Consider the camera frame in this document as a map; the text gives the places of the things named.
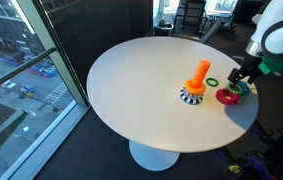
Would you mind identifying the yellow black tag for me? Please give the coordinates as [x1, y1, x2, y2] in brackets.
[229, 164, 243, 175]

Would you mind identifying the orange bumpy toy ring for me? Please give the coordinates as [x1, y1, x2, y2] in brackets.
[184, 78, 207, 96]

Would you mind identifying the grey chair with yellow seat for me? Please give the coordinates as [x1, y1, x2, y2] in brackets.
[177, 18, 223, 44]

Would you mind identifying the black white striped base ring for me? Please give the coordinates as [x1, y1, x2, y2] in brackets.
[179, 86, 204, 106]

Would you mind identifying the grey window frame post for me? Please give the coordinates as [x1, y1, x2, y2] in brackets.
[15, 0, 90, 106]

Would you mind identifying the blue clamp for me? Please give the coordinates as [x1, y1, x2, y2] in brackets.
[245, 155, 277, 180]

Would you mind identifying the black robot stand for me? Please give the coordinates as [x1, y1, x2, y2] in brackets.
[214, 123, 283, 180]

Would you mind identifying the white table pedestal base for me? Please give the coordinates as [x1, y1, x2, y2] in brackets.
[128, 139, 181, 172]

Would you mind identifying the thin green toy ring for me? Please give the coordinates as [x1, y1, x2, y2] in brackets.
[205, 77, 220, 88]

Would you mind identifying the teal dotted toy ring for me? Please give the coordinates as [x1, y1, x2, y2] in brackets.
[227, 80, 251, 97]

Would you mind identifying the black rolling cart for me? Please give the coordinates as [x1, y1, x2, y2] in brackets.
[172, 0, 209, 38]

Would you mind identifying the red toy ring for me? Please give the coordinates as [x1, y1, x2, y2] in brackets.
[215, 87, 241, 107]

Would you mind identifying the small black round bin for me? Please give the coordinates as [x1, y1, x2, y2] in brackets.
[154, 19, 175, 37]

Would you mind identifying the orange plastic stacking pole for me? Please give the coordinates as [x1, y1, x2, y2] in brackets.
[190, 59, 212, 89]

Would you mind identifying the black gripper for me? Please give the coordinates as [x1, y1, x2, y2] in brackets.
[227, 53, 265, 90]

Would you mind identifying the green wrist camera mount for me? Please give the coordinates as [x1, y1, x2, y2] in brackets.
[257, 54, 283, 76]

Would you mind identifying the grey window handrail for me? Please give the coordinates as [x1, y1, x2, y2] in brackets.
[0, 47, 58, 96]

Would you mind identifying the yellow green toy ring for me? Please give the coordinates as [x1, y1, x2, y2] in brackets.
[226, 83, 245, 96]

